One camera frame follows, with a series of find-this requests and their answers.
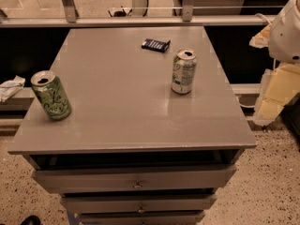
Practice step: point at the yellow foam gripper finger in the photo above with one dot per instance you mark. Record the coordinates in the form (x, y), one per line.
(278, 88)

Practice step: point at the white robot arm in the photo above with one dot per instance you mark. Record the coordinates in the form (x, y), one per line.
(282, 36)

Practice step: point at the white green 7up can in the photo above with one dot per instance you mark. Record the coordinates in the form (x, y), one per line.
(183, 71)

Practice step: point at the green La Croix can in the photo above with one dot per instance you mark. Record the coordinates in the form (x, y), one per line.
(51, 94)

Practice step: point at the dark blue snack packet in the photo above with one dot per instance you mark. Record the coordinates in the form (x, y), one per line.
(155, 45)

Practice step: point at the grey drawer cabinet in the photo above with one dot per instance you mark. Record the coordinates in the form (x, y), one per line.
(125, 113)

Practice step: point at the bottom grey drawer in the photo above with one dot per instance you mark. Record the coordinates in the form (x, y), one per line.
(147, 218)

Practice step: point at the grey drawer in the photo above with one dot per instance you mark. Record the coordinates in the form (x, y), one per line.
(139, 204)
(147, 218)
(135, 179)

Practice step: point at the top grey drawer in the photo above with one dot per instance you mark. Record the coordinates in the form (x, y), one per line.
(135, 179)

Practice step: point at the middle grey drawer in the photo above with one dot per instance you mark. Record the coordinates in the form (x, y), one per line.
(139, 204)

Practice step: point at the white crumpled packet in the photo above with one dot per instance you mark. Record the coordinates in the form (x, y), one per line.
(10, 88)

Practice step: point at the black shoe tip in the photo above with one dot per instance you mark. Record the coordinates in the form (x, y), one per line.
(31, 220)

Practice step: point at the metal window rail frame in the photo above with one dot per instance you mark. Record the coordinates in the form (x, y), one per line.
(96, 13)

